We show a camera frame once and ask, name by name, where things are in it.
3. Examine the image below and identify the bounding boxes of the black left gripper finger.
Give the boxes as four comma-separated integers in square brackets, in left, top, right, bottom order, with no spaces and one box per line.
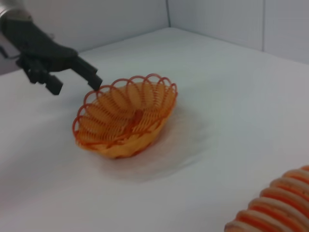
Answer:
[70,55,104,92]
[15,53,64,96]

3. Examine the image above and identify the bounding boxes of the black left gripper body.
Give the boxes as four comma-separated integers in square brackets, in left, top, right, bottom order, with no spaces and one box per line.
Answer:
[0,16,78,73]

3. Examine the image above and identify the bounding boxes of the orange cream striped bread roll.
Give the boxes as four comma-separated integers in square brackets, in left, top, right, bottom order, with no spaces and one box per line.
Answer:
[224,165,309,232]

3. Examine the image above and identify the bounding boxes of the orange plastic wire basket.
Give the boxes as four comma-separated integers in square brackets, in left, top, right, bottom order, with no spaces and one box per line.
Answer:
[72,73,179,160]

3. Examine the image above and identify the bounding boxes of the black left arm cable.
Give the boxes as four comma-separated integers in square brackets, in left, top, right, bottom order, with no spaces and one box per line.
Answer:
[0,44,20,60]

